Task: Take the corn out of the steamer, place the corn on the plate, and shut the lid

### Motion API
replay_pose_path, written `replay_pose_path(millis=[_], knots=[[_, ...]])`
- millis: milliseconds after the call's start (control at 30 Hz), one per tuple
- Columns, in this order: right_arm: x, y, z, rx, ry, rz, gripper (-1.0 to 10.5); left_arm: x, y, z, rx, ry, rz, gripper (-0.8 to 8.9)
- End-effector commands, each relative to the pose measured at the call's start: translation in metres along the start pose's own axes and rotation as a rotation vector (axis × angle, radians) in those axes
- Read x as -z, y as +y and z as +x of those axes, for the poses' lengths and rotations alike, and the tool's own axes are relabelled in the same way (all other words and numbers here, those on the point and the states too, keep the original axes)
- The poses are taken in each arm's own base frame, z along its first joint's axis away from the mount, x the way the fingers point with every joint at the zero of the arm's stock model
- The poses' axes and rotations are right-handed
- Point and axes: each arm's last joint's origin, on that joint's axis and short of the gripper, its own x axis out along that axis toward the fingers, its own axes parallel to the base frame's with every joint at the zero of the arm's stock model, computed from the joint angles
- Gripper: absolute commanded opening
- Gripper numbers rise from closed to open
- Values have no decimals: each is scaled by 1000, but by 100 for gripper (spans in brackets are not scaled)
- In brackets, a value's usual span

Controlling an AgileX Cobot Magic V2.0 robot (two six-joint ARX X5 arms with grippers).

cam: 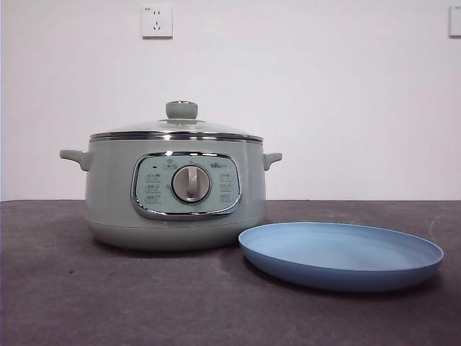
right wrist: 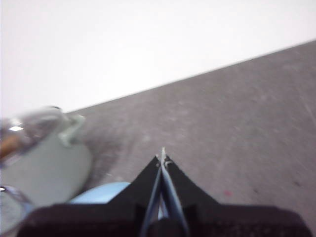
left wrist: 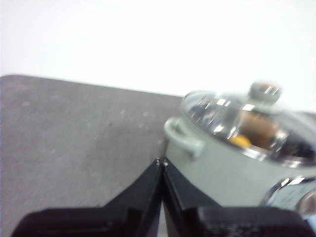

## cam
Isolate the glass lid with green knob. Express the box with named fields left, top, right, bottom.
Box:
left=89, top=100, right=264, bottom=141

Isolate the pale green electric steamer pot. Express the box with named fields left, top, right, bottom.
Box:
left=59, top=135, right=283, bottom=252

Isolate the blue round plate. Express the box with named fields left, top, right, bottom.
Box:
left=238, top=221, right=445, bottom=293

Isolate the white wall power socket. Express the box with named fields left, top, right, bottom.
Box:
left=141, top=6, right=174, bottom=40

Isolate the white wall plate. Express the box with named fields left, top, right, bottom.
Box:
left=448, top=5, right=461, bottom=39

